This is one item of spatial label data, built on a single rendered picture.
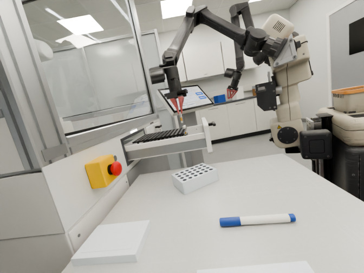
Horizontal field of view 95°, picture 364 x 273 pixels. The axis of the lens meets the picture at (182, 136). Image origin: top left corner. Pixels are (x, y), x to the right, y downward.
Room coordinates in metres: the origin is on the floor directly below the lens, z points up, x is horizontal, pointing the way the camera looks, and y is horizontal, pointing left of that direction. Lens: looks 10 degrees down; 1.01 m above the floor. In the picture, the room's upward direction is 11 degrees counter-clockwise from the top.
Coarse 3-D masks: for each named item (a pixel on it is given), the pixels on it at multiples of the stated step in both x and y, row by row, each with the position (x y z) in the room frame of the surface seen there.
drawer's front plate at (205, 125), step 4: (204, 120) 0.72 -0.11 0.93; (204, 124) 0.60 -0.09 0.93; (204, 128) 0.60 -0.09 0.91; (208, 128) 0.59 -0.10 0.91; (204, 132) 0.64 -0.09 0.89; (208, 132) 0.59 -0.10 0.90; (208, 136) 0.59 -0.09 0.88; (208, 140) 0.59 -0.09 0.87; (208, 144) 0.59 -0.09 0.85; (208, 148) 0.59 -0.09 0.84; (208, 152) 0.60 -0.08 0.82
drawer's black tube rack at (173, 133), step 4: (180, 128) 0.82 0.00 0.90; (156, 132) 0.86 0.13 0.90; (160, 132) 0.82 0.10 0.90; (164, 132) 0.80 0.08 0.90; (168, 132) 0.78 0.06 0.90; (172, 132) 0.75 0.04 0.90; (176, 132) 0.72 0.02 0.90; (144, 136) 0.79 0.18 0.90; (148, 136) 0.76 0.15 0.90; (152, 136) 0.73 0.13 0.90; (156, 136) 0.72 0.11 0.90; (160, 136) 0.69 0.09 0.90; (164, 136) 0.67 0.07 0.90; (168, 136) 0.67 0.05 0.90; (172, 136) 0.80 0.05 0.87; (176, 136) 0.78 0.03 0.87; (136, 140) 0.72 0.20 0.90; (140, 140) 0.69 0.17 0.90; (144, 140) 0.68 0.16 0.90; (148, 140) 0.68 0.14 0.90; (152, 140) 0.80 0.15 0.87; (156, 140) 0.78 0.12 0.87
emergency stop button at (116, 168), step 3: (114, 162) 0.44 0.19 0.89; (117, 162) 0.44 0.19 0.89; (114, 165) 0.43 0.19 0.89; (117, 165) 0.44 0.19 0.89; (120, 165) 0.45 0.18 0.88; (111, 168) 0.43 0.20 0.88; (114, 168) 0.43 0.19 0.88; (117, 168) 0.43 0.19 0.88; (120, 168) 0.45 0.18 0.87; (111, 171) 0.44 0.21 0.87; (114, 171) 0.42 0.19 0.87; (117, 171) 0.43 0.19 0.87; (120, 171) 0.44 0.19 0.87; (114, 174) 0.43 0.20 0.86; (117, 174) 0.43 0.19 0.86
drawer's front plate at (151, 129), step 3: (153, 123) 1.11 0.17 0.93; (156, 123) 1.13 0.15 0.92; (159, 123) 1.21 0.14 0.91; (147, 126) 0.99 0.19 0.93; (150, 126) 0.98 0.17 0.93; (153, 126) 1.05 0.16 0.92; (147, 129) 0.95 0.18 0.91; (150, 129) 0.97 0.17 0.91; (153, 129) 1.03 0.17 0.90; (156, 129) 1.09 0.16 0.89; (159, 129) 1.18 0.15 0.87; (147, 132) 0.95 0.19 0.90; (150, 132) 0.96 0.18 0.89; (153, 132) 1.02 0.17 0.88
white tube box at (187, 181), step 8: (192, 168) 0.54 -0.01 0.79; (200, 168) 0.52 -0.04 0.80; (208, 168) 0.50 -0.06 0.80; (216, 168) 0.49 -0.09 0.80; (176, 176) 0.49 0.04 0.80; (184, 176) 0.48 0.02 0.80; (192, 176) 0.47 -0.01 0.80; (200, 176) 0.46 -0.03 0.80; (208, 176) 0.48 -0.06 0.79; (216, 176) 0.49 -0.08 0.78; (176, 184) 0.49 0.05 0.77; (184, 184) 0.44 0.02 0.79; (192, 184) 0.45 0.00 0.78; (200, 184) 0.46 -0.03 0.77; (208, 184) 0.47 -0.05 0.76; (184, 192) 0.44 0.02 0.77
